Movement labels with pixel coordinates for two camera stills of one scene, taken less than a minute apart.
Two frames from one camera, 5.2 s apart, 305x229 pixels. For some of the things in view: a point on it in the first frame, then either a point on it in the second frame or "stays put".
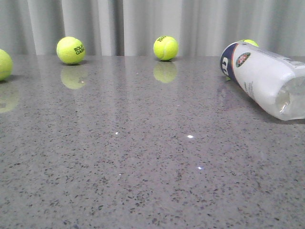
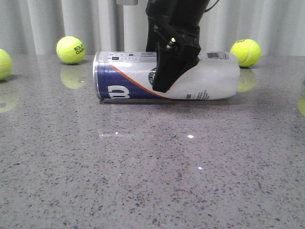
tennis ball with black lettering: (70, 50) stays put
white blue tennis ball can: (275, 82) -> (123, 75)
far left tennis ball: (5, 65) stays put
